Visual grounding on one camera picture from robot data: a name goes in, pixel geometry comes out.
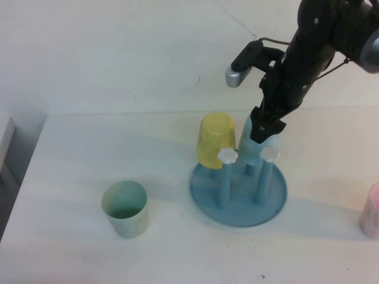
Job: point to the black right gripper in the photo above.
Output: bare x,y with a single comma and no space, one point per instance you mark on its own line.
284,88

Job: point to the blue marbled cup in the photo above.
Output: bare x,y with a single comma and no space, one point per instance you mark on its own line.
251,151

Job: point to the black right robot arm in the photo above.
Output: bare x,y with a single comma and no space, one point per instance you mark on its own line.
325,23

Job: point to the yellow marbled cup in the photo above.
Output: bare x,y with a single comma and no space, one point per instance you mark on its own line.
213,139

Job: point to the blue cup stand with pegs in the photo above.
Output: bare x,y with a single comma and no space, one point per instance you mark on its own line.
237,213

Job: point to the pink marbled cup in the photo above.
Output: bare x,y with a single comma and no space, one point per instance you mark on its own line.
371,219

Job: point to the green marbled cup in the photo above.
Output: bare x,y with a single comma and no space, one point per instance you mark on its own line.
127,227

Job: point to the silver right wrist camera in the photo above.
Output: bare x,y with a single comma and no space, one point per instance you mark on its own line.
237,77

